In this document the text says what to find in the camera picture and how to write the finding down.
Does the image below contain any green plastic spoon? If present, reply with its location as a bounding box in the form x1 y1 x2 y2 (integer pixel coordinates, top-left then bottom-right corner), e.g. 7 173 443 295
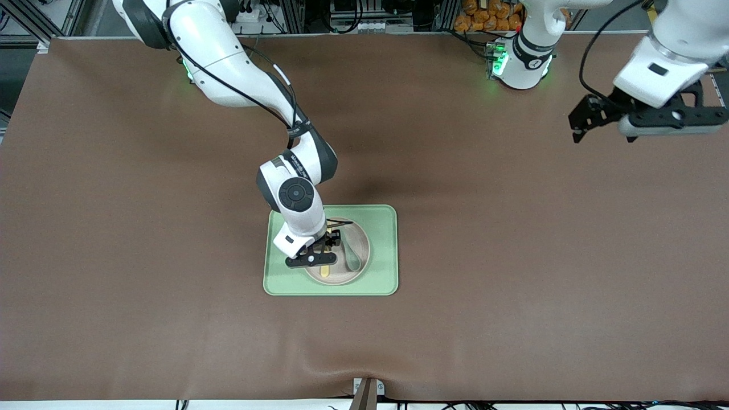
341 236 362 273

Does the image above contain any round beige plate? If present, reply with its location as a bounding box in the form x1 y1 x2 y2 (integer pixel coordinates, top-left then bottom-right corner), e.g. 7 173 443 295
302 216 371 286

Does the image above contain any light green rectangular tray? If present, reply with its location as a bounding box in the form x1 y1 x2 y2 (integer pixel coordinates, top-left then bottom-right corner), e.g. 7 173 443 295
263 204 399 297

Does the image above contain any bag of orange items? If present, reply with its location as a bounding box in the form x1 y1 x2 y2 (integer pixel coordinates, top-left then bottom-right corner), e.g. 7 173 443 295
454 0 523 33

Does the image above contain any brown table cover mat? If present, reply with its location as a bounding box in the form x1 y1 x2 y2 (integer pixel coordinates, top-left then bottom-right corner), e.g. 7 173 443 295
0 31 729 403

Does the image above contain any white connector strip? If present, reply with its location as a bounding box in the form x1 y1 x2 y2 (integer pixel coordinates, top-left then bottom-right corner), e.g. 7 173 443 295
332 17 413 34

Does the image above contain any metal table clamp bracket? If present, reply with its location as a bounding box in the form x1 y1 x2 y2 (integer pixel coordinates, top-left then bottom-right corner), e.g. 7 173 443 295
350 378 386 410

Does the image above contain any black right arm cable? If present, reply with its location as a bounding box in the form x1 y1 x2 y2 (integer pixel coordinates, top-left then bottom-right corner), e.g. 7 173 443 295
164 0 301 150

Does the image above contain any aluminium frame post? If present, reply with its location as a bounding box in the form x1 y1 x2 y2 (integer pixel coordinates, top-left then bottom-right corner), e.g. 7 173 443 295
0 0 86 53

